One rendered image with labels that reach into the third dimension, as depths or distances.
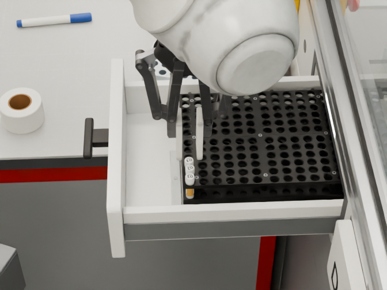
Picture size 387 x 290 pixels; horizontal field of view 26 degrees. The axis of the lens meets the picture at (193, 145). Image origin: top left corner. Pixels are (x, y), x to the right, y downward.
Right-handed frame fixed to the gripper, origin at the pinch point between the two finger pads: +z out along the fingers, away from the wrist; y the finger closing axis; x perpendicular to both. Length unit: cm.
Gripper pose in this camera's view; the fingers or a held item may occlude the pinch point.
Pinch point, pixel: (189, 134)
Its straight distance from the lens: 108.8
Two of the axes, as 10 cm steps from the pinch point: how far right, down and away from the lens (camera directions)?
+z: -0.1, 6.8, 7.4
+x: 0.4, 7.3, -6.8
